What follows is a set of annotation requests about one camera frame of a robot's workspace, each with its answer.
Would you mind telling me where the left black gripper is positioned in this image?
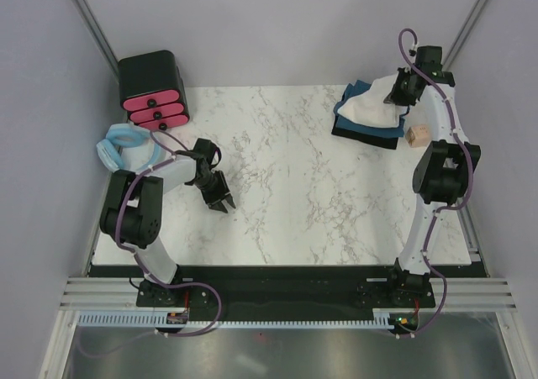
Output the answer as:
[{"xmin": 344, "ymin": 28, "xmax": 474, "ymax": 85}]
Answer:
[{"xmin": 191, "ymin": 170, "xmax": 235, "ymax": 213}]

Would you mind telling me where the white t shirt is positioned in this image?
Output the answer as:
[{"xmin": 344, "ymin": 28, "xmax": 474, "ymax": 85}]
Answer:
[{"xmin": 336, "ymin": 74, "xmax": 404, "ymax": 129}]

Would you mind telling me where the black pink drawer box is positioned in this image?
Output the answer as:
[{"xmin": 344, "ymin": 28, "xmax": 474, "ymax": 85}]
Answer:
[{"xmin": 119, "ymin": 50, "xmax": 190, "ymax": 131}]

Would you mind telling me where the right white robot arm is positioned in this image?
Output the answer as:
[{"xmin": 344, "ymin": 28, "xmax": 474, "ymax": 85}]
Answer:
[{"xmin": 384, "ymin": 46, "xmax": 481, "ymax": 307}]

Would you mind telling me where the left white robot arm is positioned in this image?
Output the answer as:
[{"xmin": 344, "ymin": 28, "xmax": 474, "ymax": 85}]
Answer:
[{"xmin": 99, "ymin": 139, "xmax": 235, "ymax": 306}]

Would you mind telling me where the small pink cube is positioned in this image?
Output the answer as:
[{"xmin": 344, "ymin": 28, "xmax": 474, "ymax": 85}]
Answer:
[{"xmin": 405, "ymin": 124, "xmax": 431, "ymax": 148}]

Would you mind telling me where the folded teal t shirt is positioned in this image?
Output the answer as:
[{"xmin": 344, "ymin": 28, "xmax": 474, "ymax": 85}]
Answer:
[{"xmin": 333, "ymin": 80, "xmax": 409, "ymax": 138}]

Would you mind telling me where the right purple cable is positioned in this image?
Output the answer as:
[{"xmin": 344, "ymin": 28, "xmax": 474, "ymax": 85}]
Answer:
[{"xmin": 397, "ymin": 28, "xmax": 476, "ymax": 340}]

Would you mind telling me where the purple cable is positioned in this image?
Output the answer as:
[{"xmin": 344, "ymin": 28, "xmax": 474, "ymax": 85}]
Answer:
[
  {"xmin": 397, "ymin": 28, "xmax": 476, "ymax": 340},
  {"xmin": 75, "ymin": 131, "xmax": 224, "ymax": 357}
]

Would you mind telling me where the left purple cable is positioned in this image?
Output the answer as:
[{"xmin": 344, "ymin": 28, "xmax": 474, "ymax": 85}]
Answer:
[{"xmin": 75, "ymin": 131, "xmax": 224, "ymax": 357}]

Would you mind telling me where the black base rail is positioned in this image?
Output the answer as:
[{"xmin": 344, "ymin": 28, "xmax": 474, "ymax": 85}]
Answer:
[{"xmin": 87, "ymin": 264, "xmax": 488, "ymax": 338}]

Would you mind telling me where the white slotted cable duct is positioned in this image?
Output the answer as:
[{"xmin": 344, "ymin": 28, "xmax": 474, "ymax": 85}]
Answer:
[{"xmin": 77, "ymin": 305, "xmax": 393, "ymax": 329}]

